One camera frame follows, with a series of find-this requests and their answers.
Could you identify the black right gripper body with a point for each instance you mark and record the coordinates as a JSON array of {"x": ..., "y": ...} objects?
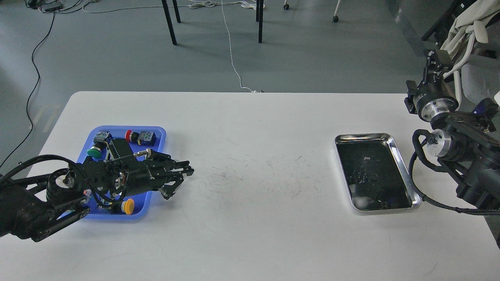
[{"x": 433, "y": 99}]

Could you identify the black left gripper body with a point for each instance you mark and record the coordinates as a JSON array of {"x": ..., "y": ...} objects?
[{"x": 142, "y": 176}]

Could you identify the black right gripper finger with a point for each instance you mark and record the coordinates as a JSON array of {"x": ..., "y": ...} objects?
[
  {"x": 438, "y": 62},
  {"x": 412, "y": 89}
]

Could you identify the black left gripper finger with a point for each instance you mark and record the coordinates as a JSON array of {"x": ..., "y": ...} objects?
[
  {"x": 163, "y": 166},
  {"x": 170, "y": 184}
]

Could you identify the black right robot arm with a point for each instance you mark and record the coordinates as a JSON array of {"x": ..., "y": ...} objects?
[{"x": 459, "y": 143}]

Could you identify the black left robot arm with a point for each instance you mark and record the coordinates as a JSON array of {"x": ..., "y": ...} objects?
[{"x": 47, "y": 193}]

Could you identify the blue plastic tray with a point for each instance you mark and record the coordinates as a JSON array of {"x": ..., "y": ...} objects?
[{"x": 141, "y": 201}]

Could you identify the beige cloth on chair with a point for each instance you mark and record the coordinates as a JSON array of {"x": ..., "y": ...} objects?
[{"x": 468, "y": 27}]

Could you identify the silver metal tray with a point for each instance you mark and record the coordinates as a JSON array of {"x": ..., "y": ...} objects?
[{"x": 375, "y": 175}]

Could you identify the black table leg left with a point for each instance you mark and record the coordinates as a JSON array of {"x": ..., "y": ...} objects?
[{"x": 169, "y": 19}]

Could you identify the black table leg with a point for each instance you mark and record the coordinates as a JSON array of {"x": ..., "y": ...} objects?
[
  {"x": 260, "y": 18},
  {"x": 169, "y": 19}
]

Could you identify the black table leg right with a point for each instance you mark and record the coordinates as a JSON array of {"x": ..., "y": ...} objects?
[{"x": 260, "y": 18}]

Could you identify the black power strip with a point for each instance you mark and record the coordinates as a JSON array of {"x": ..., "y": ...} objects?
[{"x": 44, "y": 5}]

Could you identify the red push button switch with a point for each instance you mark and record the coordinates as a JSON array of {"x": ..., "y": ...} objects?
[{"x": 144, "y": 138}]

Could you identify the yellow push button switch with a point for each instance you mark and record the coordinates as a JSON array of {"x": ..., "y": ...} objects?
[{"x": 125, "y": 207}]

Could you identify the green push button switch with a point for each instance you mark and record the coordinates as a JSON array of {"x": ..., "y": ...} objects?
[{"x": 100, "y": 144}]

